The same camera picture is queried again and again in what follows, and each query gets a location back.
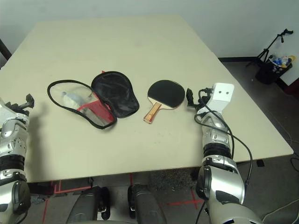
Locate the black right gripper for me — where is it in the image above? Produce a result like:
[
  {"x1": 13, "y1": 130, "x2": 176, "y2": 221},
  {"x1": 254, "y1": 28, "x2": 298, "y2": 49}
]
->
[{"x1": 185, "y1": 88, "x2": 212, "y2": 111}]

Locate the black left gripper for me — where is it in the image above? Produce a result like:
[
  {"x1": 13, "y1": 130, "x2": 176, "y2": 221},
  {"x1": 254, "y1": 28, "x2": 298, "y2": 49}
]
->
[{"x1": 6, "y1": 93, "x2": 36, "y2": 115}]

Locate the blue and white plush toy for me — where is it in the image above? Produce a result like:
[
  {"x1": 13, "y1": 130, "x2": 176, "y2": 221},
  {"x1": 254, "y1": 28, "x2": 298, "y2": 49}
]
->
[{"x1": 61, "y1": 91, "x2": 88, "y2": 109}]

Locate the black and red paddle case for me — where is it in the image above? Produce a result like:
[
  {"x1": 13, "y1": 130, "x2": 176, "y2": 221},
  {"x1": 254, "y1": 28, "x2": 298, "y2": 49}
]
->
[{"x1": 47, "y1": 70, "x2": 140, "y2": 130}]

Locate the black metal stand leg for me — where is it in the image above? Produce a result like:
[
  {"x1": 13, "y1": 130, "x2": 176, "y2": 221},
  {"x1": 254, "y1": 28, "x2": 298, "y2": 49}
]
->
[{"x1": 0, "y1": 38, "x2": 13, "y2": 70}]

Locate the black trash bin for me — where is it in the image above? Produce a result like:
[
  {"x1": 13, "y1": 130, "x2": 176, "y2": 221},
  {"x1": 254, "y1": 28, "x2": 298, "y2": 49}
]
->
[{"x1": 255, "y1": 55, "x2": 293, "y2": 85}]

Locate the black tripod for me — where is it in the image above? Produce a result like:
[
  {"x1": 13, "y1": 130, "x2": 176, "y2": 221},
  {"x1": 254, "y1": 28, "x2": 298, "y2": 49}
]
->
[{"x1": 245, "y1": 28, "x2": 294, "y2": 68}]

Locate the colourful rubbish in bag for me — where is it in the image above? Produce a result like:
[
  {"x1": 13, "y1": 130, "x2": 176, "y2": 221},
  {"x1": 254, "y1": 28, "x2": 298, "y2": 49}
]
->
[{"x1": 268, "y1": 54, "x2": 293, "y2": 69}]

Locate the white panel with maroon base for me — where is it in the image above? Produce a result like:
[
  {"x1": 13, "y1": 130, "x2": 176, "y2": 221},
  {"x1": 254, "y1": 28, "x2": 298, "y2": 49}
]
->
[{"x1": 278, "y1": 61, "x2": 299, "y2": 95}]

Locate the grey right robot leg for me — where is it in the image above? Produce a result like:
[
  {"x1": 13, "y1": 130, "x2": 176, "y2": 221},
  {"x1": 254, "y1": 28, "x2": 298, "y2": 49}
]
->
[{"x1": 127, "y1": 183, "x2": 168, "y2": 224}]

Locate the grey robot leg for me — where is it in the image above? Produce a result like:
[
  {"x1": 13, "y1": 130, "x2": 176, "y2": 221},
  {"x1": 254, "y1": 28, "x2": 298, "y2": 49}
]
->
[
  {"x1": 127, "y1": 183, "x2": 168, "y2": 224},
  {"x1": 66, "y1": 185, "x2": 111, "y2": 224}
]

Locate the grey left robot leg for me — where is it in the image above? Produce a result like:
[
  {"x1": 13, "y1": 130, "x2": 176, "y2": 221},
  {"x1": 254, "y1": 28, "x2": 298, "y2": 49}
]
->
[{"x1": 66, "y1": 185, "x2": 111, "y2": 224}]

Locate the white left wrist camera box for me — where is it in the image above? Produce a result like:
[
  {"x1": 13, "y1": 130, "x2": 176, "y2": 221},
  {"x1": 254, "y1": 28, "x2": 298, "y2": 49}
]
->
[{"x1": 0, "y1": 97, "x2": 28, "y2": 124}]

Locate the white floor cable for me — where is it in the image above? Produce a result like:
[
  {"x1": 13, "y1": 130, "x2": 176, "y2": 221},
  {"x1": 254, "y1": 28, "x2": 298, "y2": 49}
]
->
[{"x1": 261, "y1": 199, "x2": 299, "y2": 222}]

